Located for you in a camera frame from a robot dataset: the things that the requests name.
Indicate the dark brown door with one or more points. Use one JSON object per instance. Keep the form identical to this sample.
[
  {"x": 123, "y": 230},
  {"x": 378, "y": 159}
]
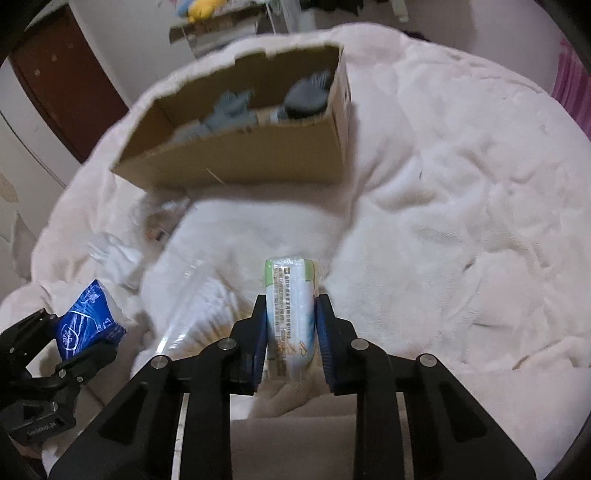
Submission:
[{"x": 60, "y": 74}]

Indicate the white fluffy blanket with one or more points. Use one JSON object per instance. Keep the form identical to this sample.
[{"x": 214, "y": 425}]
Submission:
[{"x": 461, "y": 207}]

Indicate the dark grey ribbed item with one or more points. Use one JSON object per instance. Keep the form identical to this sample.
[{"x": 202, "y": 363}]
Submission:
[{"x": 307, "y": 94}]

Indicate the grey blue cloth item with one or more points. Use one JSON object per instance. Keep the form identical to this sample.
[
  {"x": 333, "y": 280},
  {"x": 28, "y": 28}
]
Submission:
[{"x": 231, "y": 113}]

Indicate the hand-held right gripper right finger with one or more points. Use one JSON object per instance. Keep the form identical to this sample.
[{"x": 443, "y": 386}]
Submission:
[{"x": 324, "y": 344}]

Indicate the cardboard box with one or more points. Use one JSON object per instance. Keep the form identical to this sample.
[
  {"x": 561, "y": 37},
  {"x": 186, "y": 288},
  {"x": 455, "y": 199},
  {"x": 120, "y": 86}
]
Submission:
[{"x": 240, "y": 152}]

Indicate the white green tissue pack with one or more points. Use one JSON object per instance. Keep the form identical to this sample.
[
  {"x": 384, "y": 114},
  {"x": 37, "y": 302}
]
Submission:
[{"x": 292, "y": 318}]

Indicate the yellow plush toy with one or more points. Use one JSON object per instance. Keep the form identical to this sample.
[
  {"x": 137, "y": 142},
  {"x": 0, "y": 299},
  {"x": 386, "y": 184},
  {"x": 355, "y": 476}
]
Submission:
[{"x": 203, "y": 9}]

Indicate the crumpled clear wrapper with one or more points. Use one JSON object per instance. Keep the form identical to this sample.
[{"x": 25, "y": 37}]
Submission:
[{"x": 161, "y": 217}]

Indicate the pink cloth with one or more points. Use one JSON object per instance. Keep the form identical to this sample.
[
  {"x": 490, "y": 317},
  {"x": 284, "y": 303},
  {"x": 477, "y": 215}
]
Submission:
[{"x": 575, "y": 87}]

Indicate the clear plastic bag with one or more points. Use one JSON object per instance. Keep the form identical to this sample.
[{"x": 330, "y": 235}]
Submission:
[{"x": 198, "y": 304}]

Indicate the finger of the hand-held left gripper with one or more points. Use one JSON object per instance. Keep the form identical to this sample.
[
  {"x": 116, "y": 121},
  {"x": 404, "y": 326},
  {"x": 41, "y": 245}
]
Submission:
[
  {"x": 87, "y": 359},
  {"x": 25, "y": 330}
]

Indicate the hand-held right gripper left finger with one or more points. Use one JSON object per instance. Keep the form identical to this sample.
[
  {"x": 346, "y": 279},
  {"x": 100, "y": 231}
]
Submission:
[{"x": 259, "y": 344}]

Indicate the blue tissue packet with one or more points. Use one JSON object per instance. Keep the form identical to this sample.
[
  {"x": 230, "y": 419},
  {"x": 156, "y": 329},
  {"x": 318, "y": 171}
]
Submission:
[{"x": 85, "y": 318}]

